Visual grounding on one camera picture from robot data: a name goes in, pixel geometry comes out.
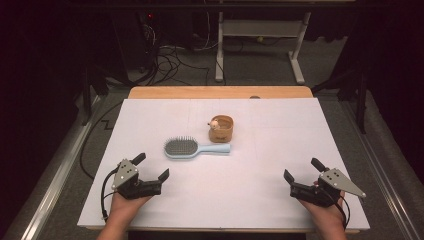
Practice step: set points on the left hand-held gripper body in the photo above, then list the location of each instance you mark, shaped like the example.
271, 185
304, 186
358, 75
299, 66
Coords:
125, 175

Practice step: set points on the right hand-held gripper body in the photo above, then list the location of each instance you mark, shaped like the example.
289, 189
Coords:
335, 181

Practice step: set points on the light blue hairbrush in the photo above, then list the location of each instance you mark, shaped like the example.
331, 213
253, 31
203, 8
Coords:
181, 147

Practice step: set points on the round wooden cup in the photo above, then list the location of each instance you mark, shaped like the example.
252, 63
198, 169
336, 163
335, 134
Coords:
221, 135

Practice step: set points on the person's left hand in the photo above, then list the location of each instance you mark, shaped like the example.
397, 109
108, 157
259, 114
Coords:
125, 206

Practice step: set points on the person's right hand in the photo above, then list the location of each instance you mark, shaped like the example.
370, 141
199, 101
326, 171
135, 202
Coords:
328, 215

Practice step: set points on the small beige figurine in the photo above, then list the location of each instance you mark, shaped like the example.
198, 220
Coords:
214, 125

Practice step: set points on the black stand leg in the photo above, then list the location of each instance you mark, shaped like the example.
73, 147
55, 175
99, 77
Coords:
361, 106
87, 100

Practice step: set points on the dark computer tower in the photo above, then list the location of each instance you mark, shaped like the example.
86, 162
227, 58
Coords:
146, 36

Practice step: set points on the small yellow ball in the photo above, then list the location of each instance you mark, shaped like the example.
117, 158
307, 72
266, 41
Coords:
260, 39

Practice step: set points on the aluminium floor rail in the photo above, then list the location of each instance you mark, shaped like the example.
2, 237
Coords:
60, 180
378, 166

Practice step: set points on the white metal desk frame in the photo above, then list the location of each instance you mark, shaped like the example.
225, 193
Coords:
260, 28

